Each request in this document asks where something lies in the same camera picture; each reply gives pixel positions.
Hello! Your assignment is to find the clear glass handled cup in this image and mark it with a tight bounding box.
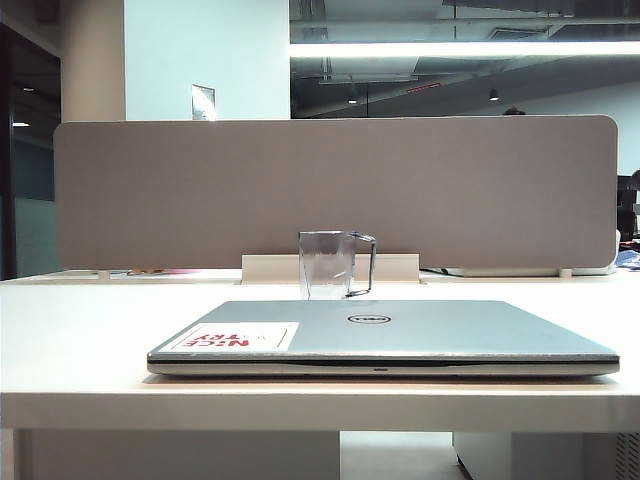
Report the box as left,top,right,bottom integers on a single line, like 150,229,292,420
298,229,377,302

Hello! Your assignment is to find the silver Dell laptop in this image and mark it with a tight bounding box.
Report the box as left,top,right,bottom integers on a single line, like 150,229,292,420
146,299,621,377

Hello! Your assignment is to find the beige fabric desk divider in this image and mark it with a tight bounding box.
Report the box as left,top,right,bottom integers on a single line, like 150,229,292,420
52,114,620,271

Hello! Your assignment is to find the orange pink flat item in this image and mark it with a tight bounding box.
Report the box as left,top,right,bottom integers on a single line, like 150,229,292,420
107,267,201,277

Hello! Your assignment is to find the long ceiling light strip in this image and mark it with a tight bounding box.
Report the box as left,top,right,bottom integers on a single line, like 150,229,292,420
288,40,640,59

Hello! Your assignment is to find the white desk leg panel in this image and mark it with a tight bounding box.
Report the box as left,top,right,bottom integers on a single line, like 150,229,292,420
14,429,341,480

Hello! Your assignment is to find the black office equipment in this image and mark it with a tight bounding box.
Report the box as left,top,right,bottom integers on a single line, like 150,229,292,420
617,169,640,242

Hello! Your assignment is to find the grey wall poster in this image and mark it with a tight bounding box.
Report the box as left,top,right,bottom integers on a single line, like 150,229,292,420
191,83,216,121

